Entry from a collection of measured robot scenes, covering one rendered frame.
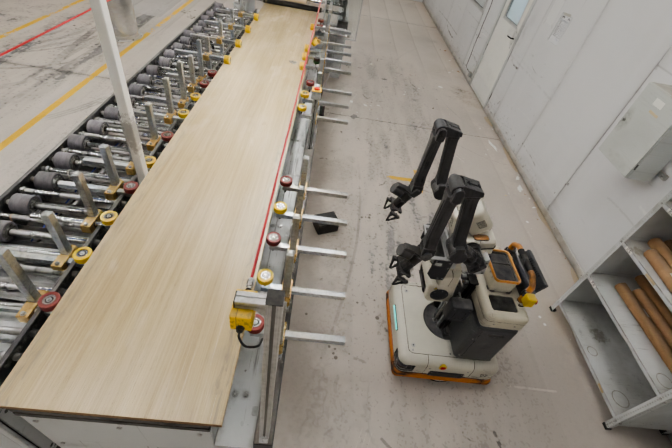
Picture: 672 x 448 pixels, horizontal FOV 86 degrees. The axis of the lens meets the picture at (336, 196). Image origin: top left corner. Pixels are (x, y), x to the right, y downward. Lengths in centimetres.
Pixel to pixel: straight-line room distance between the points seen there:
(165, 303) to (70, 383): 41
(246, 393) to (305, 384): 76
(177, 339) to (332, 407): 119
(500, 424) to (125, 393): 219
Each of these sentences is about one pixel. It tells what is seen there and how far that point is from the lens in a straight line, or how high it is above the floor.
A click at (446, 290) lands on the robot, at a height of 77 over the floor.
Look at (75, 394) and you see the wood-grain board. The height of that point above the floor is 90.
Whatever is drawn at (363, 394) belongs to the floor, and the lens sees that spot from 262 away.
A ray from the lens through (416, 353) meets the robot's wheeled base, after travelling 252.
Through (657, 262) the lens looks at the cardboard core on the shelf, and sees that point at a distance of 301.
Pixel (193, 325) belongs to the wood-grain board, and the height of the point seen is 90.
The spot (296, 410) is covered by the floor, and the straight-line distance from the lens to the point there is 253.
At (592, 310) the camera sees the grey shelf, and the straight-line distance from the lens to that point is 369.
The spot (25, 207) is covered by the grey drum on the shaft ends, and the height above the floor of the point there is 83.
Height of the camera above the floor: 242
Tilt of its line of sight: 41 degrees down
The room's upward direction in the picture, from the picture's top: 12 degrees clockwise
